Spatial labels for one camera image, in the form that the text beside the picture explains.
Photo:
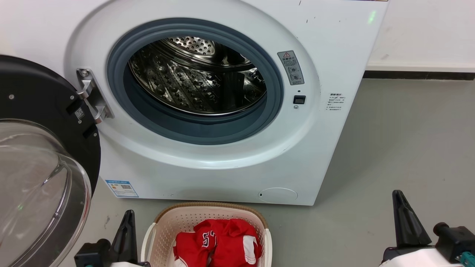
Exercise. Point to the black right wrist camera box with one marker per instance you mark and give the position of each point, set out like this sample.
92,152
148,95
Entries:
454,237

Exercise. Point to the dark wall baseboard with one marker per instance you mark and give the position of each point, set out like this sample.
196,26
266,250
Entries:
419,75

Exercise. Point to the small white QR sticker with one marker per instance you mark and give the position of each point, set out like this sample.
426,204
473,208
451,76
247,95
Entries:
79,113

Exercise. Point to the blue energy label sticker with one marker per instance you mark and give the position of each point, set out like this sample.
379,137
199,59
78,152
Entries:
121,188

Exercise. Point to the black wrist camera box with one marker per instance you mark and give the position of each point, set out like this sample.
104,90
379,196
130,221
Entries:
454,237
92,254

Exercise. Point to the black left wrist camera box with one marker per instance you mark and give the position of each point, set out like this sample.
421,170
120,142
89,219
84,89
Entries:
92,254

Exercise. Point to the red white sports jersey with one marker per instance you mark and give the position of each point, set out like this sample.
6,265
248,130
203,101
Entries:
230,241

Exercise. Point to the small text instruction label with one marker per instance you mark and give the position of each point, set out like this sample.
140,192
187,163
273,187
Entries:
336,102

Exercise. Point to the stainless steel washing machine drum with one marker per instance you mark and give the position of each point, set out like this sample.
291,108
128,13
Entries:
193,81

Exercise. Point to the silver metal door hinge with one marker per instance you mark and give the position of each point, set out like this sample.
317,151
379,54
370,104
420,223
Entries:
92,96

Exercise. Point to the black door latch socket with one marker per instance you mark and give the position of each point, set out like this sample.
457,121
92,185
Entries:
299,99

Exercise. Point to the grey warning sticker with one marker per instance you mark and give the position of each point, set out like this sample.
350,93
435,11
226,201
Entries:
291,67

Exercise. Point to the white front-load washing machine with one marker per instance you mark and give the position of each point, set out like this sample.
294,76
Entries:
334,148

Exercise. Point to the round white filter cover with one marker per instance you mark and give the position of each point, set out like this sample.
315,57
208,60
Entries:
278,194

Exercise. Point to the cream perforated laundry basket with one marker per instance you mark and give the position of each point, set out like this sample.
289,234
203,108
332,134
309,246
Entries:
167,230

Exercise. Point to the grey rubber door gasket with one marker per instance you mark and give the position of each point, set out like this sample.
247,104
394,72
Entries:
200,129

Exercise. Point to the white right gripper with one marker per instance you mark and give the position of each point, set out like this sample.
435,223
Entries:
415,257

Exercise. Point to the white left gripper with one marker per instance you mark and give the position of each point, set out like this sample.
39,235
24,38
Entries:
128,264

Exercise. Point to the open washer door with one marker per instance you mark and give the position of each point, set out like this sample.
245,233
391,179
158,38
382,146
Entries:
37,92

